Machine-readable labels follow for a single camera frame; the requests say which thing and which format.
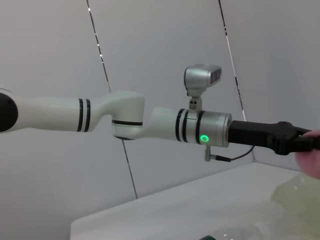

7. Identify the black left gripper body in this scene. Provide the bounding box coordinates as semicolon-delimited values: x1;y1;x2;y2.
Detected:
226;120;313;156

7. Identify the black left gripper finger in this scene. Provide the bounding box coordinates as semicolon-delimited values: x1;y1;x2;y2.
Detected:
297;131;320;152

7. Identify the pink peach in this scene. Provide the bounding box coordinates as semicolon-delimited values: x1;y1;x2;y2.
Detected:
294;129;320;180

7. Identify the translucent green plastic fruit plate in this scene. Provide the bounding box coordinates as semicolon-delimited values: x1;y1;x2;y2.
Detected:
271;172;320;240

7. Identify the left gripper connector cable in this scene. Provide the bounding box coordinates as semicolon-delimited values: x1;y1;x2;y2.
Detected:
203;144;256;163

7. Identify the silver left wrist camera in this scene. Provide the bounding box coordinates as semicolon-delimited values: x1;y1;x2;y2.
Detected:
184;64;223;111

